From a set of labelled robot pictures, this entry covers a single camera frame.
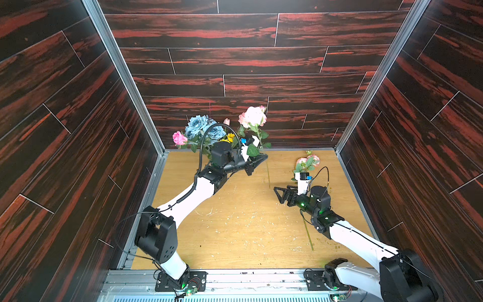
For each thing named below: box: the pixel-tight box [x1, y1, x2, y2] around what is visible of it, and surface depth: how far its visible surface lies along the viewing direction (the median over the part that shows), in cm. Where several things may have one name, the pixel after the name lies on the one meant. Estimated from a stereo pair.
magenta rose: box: [172, 130, 189, 146], surface depth 72 cm
